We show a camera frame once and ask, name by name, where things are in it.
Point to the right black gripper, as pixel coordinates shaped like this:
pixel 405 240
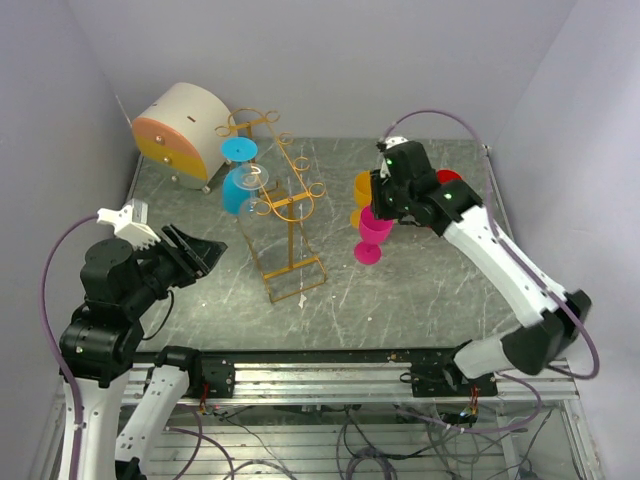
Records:
pixel 381 210

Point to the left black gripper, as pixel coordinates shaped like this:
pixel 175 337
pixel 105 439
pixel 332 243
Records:
pixel 194 256

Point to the orange plastic wine glass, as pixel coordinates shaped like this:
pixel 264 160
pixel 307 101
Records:
pixel 362 196

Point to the pink plastic wine glass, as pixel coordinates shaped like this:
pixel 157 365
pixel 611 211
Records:
pixel 373 232

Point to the red plastic wine glass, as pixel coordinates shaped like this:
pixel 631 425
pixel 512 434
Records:
pixel 446 175

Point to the clear wine glass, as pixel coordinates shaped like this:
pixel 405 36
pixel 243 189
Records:
pixel 252 178

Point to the blue plastic wine glass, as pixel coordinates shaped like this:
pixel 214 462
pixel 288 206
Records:
pixel 240 151

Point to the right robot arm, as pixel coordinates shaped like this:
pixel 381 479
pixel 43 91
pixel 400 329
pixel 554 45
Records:
pixel 550 318

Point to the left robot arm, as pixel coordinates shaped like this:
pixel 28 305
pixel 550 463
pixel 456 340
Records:
pixel 100 343

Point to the white semicircular drawer box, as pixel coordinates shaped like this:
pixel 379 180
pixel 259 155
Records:
pixel 180 134

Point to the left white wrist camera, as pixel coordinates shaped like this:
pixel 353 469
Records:
pixel 130 224

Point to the gold wire glass rack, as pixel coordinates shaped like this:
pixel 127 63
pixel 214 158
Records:
pixel 281 251

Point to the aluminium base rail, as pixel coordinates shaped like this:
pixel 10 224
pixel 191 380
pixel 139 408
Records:
pixel 346 377

